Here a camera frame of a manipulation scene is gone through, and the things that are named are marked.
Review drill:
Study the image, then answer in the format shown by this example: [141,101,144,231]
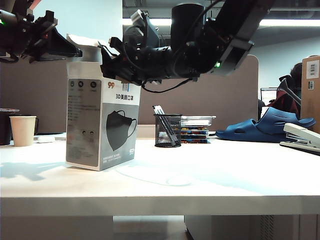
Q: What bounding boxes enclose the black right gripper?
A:
[99,24,174,86]

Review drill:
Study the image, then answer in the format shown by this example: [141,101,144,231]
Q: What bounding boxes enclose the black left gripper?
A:
[22,9,84,63]

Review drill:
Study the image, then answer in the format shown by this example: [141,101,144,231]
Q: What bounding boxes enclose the white grey mask box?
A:
[65,33,142,172]

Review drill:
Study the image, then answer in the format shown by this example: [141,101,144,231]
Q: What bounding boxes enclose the brown cardboard box with label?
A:
[300,55,320,135]

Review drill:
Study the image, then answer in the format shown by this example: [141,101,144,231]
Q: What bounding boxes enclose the pens in holder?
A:
[152,105,176,146]

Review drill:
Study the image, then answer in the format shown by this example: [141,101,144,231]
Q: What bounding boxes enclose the clear pen with black cap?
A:
[156,105,180,146]

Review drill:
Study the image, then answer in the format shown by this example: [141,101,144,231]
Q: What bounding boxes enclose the beige paper cup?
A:
[9,115,38,148]

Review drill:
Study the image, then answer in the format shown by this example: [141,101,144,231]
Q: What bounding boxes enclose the white earbuds case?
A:
[37,135,56,144]

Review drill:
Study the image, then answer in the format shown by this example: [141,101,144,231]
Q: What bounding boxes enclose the black mesh pen holder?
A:
[153,113,183,148]

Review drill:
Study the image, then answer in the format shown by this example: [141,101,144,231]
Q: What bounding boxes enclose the black mug with lid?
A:
[0,108,20,147]

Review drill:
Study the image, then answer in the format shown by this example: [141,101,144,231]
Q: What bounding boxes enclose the clear plastic tray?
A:
[180,115,217,127]

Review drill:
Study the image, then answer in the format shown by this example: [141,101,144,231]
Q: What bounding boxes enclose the brown desk partition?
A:
[0,54,260,134]

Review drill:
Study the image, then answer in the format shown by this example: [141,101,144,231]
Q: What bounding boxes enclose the colourful thin book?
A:
[180,129,210,136]
[180,134,210,140]
[180,125,210,131]
[180,138,210,144]

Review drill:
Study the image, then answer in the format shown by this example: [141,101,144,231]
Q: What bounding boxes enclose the flat-lying blue rubber slipper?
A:
[215,119,288,144]

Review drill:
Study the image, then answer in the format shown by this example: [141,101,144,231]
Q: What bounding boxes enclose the computer monitor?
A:
[260,87,279,108]

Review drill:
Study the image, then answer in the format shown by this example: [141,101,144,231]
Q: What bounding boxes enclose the tilted blue rubber slipper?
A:
[258,106,317,137]

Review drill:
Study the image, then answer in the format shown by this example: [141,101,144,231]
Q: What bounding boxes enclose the long ceiling light strip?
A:
[122,18,320,28]

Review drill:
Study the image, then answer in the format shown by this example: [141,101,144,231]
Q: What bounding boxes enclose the black office chair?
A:
[278,74,302,109]

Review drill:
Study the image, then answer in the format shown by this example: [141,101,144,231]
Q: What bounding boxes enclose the seated person in red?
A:
[268,62,303,119]

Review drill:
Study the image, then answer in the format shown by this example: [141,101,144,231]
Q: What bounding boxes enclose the beige metal stapler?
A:
[279,122,320,156]

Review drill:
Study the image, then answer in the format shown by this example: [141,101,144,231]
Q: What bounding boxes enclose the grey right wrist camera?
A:
[129,9,161,48]

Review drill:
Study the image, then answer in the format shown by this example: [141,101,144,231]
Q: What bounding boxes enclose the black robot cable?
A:
[140,76,199,94]

